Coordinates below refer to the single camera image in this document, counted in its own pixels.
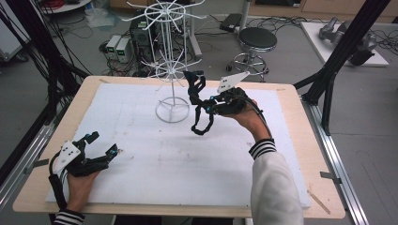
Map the bundle of floor cables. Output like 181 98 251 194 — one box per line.
243 14 317 38

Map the person's left hand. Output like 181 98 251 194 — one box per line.
66 170 101 214

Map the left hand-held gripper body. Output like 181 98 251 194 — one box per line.
52 140 110 178

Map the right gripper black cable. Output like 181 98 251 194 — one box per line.
233 95 274 141

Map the white wire display rack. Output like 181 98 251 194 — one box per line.
120 0 208 124

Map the black metal frame stand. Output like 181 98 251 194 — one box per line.
293 0 392 137

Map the white floor board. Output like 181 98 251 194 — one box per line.
299 21 390 68

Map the white round table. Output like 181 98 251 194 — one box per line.
39 0 94 15

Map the black round stool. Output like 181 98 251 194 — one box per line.
225 26 279 83

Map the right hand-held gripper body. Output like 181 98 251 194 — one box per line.
214 70 253 117

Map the grey metal bracket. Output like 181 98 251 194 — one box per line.
319 171 343 186
23 157 51 175

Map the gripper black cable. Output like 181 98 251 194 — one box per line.
48 152 69 211
233 95 274 141

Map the thin wooden stick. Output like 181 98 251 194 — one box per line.
306 188 332 216

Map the aluminium rail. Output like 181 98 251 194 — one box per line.
0 102 69 211
300 95 371 225

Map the grey robot device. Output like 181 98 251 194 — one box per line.
317 16 378 67

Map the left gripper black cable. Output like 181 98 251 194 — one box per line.
48 152 69 211

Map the black frame with cables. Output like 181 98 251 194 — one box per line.
0 0 91 187

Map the white foam mat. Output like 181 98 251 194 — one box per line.
45 82 313 210

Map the grey bench power supply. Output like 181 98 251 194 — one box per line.
115 37 132 65
105 34 123 61

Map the black flat box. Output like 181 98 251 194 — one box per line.
219 12 243 34

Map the black computer tower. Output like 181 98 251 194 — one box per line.
129 11 158 61

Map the grey metal desk leg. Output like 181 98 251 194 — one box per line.
183 0 204 63

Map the clear plastic bag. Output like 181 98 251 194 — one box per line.
84 7 122 30

